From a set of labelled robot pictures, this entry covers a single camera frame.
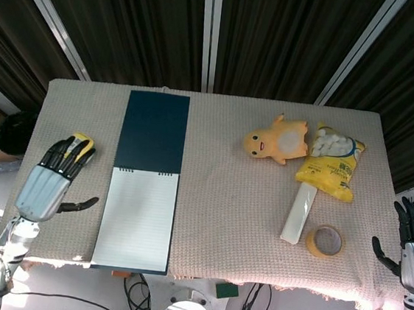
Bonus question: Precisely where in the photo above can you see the long white flat box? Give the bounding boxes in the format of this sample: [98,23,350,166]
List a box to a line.
[279,180,319,246]

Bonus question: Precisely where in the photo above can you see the dark blue spiral notebook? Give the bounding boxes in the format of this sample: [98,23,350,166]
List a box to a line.
[89,87,192,278]

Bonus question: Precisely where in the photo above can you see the small yellow plastic box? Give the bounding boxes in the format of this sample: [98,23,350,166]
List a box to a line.
[63,131,98,168]

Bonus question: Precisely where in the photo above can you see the beige knitted tablecloth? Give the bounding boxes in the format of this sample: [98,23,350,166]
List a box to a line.
[0,70,414,310]

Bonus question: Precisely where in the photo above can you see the yellow tape roll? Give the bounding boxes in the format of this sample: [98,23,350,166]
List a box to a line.
[304,222,346,259]

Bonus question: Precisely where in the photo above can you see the green block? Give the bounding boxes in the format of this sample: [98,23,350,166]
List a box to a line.
[214,281,241,300]

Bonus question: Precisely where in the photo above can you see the yellow plush toy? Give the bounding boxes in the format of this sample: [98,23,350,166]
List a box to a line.
[241,110,313,169]

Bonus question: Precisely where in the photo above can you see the white frame post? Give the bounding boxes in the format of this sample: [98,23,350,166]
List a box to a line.
[194,0,224,93]
[314,0,409,113]
[0,0,99,82]

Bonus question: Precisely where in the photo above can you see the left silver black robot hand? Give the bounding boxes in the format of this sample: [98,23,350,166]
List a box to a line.
[12,130,106,229]

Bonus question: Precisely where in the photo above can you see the yellow marshmallow bag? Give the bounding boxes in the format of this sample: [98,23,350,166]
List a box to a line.
[292,120,368,204]

